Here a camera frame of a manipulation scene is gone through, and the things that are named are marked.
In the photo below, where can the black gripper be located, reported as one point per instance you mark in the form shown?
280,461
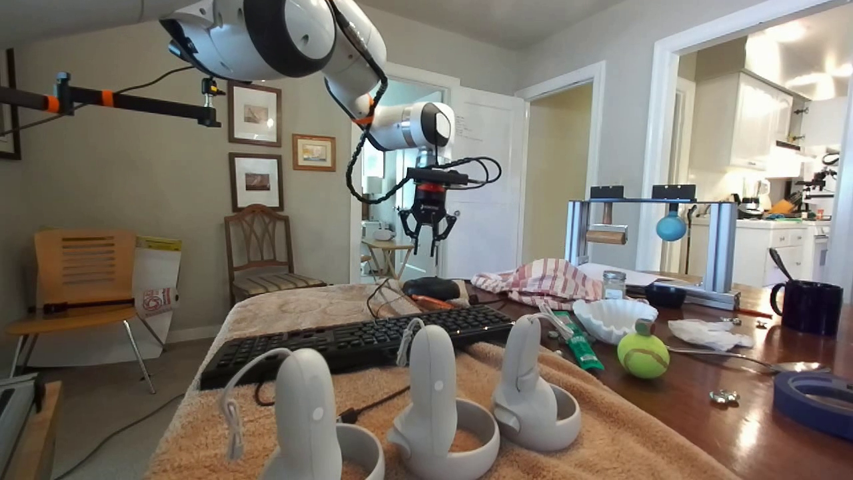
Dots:
431,207

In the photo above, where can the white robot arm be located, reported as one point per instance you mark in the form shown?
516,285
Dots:
213,36

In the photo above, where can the small metal side table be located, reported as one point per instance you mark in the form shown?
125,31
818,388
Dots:
391,249

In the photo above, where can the white door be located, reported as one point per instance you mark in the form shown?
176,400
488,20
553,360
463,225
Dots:
483,176

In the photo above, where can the orange plastic tool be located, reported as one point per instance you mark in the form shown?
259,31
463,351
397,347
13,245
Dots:
441,304

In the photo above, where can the red white striped cloth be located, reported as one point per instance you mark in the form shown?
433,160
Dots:
543,284

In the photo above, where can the framed picture small wooden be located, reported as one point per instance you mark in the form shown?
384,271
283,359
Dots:
316,153

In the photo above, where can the black computer keyboard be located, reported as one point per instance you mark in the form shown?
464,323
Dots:
355,343

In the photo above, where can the white VR controller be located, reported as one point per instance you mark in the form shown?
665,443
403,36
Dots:
535,391
436,391
308,416

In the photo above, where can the dark wooden chair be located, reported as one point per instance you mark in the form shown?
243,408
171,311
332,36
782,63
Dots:
256,249

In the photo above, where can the framed picture large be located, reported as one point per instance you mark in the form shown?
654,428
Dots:
256,183
253,113

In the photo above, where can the wooden roller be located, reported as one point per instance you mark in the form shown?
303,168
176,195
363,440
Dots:
605,235

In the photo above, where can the small clear glass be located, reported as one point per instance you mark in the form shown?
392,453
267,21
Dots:
613,284

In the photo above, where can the white coffee filter stack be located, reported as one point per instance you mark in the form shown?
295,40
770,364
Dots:
613,319

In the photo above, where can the blue hanging ball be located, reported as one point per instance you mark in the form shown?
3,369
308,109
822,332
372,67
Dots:
669,227

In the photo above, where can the small black box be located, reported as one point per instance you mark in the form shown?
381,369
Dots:
665,293

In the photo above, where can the yellow tennis ball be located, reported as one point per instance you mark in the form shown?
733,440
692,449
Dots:
644,359

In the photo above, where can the white paper bag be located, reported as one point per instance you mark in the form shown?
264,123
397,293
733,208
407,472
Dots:
159,276

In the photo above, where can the beige terry towel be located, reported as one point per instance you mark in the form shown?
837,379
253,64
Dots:
623,443

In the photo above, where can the crumpled white tissue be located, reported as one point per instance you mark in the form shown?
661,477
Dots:
709,335

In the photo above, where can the black boom pole orange clamps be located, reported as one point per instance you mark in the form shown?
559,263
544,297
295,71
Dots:
133,100

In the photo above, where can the small metal nut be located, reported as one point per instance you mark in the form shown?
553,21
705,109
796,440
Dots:
730,399
714,395

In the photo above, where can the light plywood chair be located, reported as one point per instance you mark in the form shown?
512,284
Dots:
84,268

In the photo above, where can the white kitchen base cabinet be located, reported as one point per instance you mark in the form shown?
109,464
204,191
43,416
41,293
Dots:
782,249

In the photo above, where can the metal table spoon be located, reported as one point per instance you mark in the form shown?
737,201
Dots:
756,364

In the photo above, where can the dark blue mug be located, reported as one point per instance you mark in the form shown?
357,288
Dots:
810,308

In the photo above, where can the blue tape roll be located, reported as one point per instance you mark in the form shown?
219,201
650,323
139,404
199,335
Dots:
813,404

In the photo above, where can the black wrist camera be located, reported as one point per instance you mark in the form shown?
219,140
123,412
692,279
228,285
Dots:
436,176

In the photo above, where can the metal frame stand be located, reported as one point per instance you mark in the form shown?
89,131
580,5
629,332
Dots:
722,240

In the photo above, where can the white kitchen wall cabinet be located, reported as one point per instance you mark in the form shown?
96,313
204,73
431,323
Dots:
741,121

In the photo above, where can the dark picture frame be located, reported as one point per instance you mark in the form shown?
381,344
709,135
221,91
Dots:
9,107

